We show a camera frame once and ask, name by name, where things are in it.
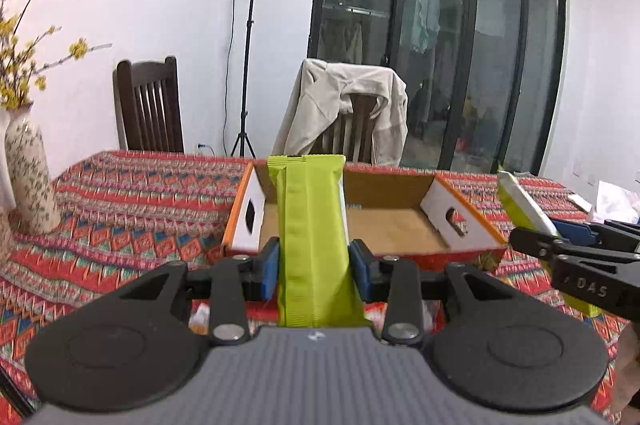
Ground green and white snack packet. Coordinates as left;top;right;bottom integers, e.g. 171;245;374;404
496;170;603;318

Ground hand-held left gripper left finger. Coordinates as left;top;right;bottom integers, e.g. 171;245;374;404
117;237;281;347

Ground black light cable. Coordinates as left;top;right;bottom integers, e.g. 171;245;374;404
220;0;247;156

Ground dark wooden chair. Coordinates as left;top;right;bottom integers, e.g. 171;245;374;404
112;55;184;153

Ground studio light on stand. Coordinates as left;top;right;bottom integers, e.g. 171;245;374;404
229;0;279;158

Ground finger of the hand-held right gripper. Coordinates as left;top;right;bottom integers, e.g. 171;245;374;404
552;219;640;256
509;227;568;265

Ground yellow flower branches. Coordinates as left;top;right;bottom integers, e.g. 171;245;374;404
0;0;113;112

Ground white vase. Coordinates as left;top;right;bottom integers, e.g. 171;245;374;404
0;109;17;210

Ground orange cardboard box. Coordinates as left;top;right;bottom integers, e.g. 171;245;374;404
222;159;508;276

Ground beige jacket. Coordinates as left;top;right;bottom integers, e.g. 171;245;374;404
272;59;408;167

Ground floral patterned vase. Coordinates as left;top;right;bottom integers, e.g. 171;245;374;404
5;102;62;234

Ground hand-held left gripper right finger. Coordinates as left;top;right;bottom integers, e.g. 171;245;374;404
350;239;508;347

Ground tissue pack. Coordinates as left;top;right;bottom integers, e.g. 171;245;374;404
587;180;640;226

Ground person's right hand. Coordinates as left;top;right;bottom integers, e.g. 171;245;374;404
614;325;640;411

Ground white remote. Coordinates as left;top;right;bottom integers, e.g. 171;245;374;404
565;192;594;213

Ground black framed glass door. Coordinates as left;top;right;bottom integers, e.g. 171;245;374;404
307;0;569;177

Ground wooden chair under jacket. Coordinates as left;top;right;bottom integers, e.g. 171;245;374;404
320;92;382;166

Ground red patterned tablecloth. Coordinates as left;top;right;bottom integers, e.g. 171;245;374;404
0;149;640;425

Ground light teal hanging garment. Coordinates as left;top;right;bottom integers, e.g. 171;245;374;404
410;0;442;53

